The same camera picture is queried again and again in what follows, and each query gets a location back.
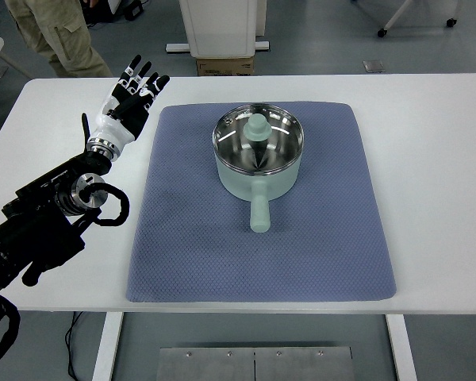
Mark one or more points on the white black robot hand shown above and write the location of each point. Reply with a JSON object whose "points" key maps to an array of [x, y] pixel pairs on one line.
{"points": [[111, 127]]}

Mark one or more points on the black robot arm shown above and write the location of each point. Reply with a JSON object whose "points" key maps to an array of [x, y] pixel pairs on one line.
{"points": [[31, 226]]}

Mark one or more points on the person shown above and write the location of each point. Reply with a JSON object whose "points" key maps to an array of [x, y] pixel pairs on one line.
{"points": [[59, 35]]}

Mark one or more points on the black floor equipment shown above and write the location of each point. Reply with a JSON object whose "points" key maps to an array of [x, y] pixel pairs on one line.
{"points": [[97, 14]]}

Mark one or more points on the small black box device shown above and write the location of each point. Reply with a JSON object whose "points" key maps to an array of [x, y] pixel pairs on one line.
{"points": [[134, 10]]}

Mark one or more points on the brown cardboard box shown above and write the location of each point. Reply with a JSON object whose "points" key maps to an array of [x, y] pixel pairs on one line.
{"points": [[226, 66]]}

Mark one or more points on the glass lid with green knob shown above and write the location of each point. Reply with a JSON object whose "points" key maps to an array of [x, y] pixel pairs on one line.
{"points": [[256, 129]]}

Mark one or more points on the blue textured mat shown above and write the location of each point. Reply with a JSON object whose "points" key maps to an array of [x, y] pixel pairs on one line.
{"points": [[222, 258]]}

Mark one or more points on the white table leg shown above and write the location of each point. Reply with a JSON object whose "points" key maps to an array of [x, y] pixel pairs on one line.
{"points": [[402, 349], [107, 345]]}

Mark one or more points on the grey metal plate with screws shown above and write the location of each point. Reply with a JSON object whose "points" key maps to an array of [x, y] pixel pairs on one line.
{"points": [[222, 365]]}

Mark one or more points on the grey floor socket plate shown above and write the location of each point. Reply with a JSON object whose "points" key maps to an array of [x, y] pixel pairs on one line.
{"points": [[373, 66]]}

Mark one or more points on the white pedestal cabinet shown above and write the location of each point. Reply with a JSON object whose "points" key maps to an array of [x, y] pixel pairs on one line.
{"points": [[218, 28]]}

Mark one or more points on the white wheeled frame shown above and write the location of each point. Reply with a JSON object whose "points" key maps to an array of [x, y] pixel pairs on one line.
{"points": [[381, 32]]}

